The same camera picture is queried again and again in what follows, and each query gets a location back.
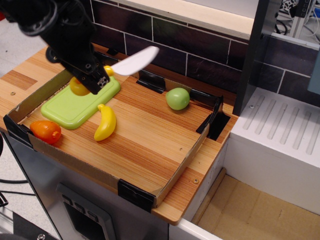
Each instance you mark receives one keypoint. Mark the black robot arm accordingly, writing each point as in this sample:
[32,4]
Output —
[35,17]

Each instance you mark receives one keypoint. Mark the silver toy oven front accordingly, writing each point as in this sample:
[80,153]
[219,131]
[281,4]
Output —
[79,208]

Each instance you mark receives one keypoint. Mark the orange toy carrot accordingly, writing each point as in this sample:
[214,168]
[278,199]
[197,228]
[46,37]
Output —
[46,130]

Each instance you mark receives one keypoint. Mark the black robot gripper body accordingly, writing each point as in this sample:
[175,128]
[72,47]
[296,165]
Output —
[69,43]

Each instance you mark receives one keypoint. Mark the white toy sink drainboard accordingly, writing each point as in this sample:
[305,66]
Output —
[274,147]

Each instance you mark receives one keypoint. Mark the green toy apple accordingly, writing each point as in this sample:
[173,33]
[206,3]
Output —
[177,98]

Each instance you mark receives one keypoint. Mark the yellow toy banana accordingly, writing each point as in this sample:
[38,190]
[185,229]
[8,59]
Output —
[107,123]

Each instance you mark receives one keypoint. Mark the yellow handled white toy knife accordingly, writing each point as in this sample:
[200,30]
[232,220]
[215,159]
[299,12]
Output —
[126,67]

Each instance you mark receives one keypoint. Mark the green plastic cutting board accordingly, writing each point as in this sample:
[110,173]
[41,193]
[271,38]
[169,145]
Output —
[70,111]

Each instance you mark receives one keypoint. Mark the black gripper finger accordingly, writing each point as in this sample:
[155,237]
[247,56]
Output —
[95,81]

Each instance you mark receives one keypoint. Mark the cardboard fence with black tape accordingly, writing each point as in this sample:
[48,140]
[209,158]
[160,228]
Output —
[151,148]

